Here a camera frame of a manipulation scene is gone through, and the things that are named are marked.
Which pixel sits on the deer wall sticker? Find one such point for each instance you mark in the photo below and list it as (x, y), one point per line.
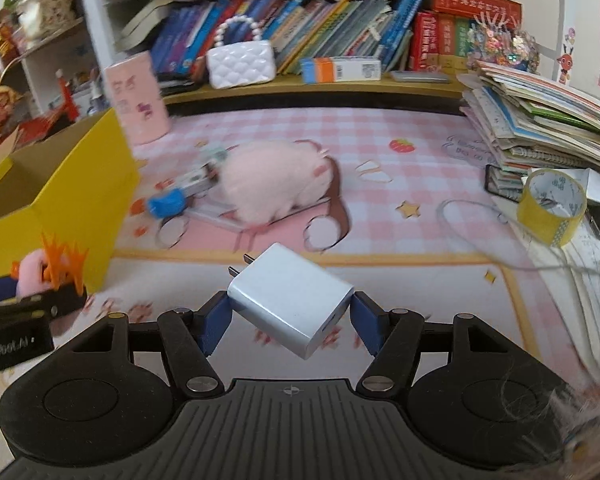
(564, 67)

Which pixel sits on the red boxed dictionary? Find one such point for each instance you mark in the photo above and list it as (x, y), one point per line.
(475, 5)

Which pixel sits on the white bookshelf side panel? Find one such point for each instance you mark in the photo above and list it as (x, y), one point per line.
(95, 10)

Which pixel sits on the white shelf unit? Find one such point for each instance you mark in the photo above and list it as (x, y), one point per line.
(45, 85)

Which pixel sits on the cardboard piece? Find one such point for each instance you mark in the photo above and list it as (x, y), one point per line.
(0, 152)

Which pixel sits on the red printed bags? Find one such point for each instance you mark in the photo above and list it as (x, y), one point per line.
(50, 127)

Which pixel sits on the stack of notebooks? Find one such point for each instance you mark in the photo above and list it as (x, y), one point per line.
(530, 110)

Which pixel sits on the white quilted handbag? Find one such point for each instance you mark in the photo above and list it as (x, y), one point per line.
(240, 65)

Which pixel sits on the grey flat case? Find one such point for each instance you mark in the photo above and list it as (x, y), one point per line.
(420, 77)

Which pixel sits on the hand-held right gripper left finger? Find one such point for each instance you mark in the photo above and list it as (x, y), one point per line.
(215, 325)

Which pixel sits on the row of blue spine books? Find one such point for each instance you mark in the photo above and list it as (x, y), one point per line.
(330, 25)

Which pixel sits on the mint green stapler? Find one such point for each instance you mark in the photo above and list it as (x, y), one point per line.
(212, 152)

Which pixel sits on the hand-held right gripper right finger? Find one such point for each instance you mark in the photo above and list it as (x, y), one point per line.
(367, 325)

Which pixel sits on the printed pink table mat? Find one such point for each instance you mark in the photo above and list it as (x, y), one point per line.
(430, 185)

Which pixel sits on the pink pen holder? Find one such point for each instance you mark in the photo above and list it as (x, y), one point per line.
(135, 105)

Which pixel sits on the pink chick plush toy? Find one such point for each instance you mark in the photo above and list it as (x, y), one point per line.
(32, 270)

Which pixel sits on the sequin crown decoration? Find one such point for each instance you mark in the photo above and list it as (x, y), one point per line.
(505, 42)

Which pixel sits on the pink plush pig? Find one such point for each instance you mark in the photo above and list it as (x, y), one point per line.
(275, 180)

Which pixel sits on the blue plastic toy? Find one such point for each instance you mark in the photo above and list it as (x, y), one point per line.
(165, 204)

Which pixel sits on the red thick dictionary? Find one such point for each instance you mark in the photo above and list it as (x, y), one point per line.
(425, 40)

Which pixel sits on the yellow cardboard box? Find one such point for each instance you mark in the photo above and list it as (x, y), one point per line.
(80, 210)

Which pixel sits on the red tassel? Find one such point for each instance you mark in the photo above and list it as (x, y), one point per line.
(66, 97)

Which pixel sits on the orange blue white box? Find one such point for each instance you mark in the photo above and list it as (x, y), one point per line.
(340, 70)

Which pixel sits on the yellow tape roll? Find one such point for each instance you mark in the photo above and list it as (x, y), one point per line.
(530, 210)

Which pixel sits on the green spine dictionary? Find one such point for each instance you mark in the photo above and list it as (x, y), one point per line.
(462, 37)

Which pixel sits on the white charger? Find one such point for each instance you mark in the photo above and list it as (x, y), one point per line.
(290, 300)

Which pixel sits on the thick lying book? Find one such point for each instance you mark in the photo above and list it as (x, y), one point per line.
(147, 7)
(142, 35)

